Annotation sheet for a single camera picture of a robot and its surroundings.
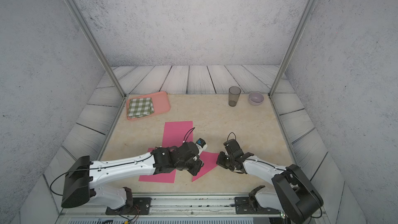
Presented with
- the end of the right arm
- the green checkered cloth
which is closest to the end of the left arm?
the end of the right arm

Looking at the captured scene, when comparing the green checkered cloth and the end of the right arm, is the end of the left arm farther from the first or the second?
the green checkered cloth

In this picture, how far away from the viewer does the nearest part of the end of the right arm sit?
2.11 ft

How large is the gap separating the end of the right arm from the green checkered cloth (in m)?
0.61

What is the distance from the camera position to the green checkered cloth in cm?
110
